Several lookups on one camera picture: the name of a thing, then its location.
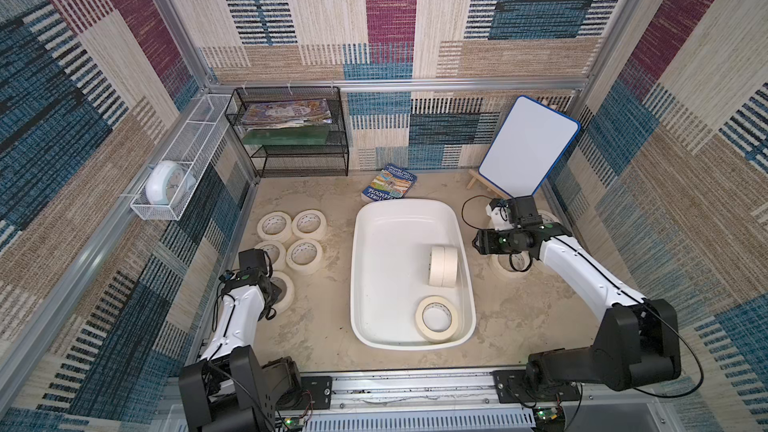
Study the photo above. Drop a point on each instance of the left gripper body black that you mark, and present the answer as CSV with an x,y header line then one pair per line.
x,y
272,290

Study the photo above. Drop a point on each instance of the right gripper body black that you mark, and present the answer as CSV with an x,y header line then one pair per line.
x,y
484,241

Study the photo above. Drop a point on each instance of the tape roll front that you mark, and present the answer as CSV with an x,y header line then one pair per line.
x,y
305,256
286,287

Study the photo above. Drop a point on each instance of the masking tape roll five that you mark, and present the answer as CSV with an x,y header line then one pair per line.
x,y
276,252

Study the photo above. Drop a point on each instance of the masking tape roll beneath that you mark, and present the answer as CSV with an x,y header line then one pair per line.
x,y
509,267

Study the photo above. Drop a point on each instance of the tape roll pair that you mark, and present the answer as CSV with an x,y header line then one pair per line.
x,y
443,268

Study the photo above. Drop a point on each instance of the masking tape roll two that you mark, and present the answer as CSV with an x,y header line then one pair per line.
x,y
548,217

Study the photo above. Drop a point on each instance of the masking tape roll three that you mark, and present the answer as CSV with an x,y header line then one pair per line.
x,y
275,226

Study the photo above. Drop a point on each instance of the masking tape roll one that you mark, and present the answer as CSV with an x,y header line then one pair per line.
x,y
310,224

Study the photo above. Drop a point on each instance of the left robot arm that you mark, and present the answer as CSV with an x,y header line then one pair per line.
x,y
227,389

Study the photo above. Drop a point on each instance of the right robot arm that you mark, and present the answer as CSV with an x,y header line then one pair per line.
x,y
637,343

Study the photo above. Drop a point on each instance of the white plastic storage box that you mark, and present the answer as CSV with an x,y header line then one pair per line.
x,y
390,269

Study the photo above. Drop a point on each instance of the wooden easel stand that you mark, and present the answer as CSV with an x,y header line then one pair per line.
x,y
476,177

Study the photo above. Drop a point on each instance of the blue-framed whiteboard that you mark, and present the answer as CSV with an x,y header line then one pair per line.
x,y
529,143

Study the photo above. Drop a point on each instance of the colourful book on table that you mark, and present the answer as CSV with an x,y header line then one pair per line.
x,y
391,183

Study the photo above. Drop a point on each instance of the white round alarm clock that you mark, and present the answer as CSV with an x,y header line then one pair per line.
x,y
168,181

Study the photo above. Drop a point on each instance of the green book on shelf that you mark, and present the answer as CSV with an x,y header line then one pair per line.
x,y
306,135

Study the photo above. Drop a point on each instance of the colourful book on shelf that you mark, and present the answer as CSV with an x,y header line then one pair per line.
x,y
286,114

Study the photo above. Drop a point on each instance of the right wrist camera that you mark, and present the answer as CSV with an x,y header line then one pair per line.
x,y
505,202

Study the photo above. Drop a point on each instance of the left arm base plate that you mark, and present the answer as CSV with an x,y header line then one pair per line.
x,y
312,394

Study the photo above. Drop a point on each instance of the white wire wall basket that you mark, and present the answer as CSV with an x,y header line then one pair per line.
x,y
193,146

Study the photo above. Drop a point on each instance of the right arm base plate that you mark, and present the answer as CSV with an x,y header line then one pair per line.
x,y
513,386

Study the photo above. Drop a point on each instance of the black wire shelf rack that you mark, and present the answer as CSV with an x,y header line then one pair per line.
x,y
329,159

